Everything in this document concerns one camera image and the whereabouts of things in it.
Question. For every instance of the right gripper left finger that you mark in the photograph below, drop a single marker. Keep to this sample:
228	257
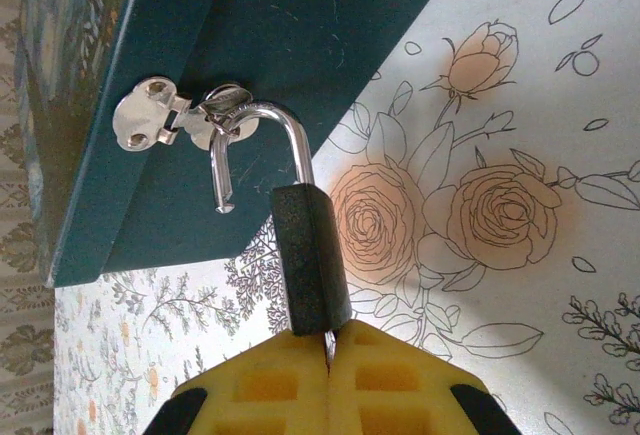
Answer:
270	385

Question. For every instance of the silver key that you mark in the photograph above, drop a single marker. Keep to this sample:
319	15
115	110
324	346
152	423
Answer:
330	350

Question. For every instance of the silver box hasp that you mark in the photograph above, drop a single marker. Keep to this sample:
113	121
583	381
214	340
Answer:
145	115

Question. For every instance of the blue painting print box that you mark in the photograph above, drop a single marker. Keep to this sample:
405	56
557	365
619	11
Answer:
240	45

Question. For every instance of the black padlock silver shackle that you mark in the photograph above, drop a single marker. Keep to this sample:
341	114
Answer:
310	265

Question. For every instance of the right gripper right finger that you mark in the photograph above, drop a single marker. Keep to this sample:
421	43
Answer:
395	385

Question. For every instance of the floral table cover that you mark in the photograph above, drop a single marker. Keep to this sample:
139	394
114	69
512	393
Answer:
475	205

